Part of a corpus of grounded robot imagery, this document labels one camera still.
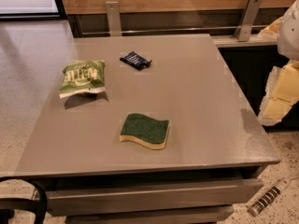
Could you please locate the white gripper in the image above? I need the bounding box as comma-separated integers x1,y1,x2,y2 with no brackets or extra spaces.
258,0,299,126

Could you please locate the green and yellow sponge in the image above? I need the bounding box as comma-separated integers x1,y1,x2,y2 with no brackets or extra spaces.
120,113,170,150

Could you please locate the grey table drawer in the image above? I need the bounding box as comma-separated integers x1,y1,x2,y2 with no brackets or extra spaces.
47,178,263,217

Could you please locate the dark blue wrapper packet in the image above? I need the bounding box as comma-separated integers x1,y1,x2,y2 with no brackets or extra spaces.
120,51,151,70

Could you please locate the white power strip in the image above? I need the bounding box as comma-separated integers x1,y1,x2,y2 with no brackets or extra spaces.
248,178,292,217

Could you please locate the green snack bag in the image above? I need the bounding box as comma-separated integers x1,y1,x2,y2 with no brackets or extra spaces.
59,60,106,98

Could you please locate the black chair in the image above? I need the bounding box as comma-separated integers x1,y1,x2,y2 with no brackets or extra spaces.
0,176,48,224

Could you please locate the right metal bracket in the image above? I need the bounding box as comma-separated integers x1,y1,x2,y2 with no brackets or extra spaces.
234,0,263,42

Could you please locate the metal bracket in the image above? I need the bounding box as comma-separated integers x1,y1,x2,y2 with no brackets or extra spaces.
234,0,263,42
106,1,122,36

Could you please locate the metal rail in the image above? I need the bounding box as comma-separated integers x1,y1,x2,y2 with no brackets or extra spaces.
77,25,266,37

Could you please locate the left metal bracket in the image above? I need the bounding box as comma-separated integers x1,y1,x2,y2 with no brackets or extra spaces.
106,1,122,36

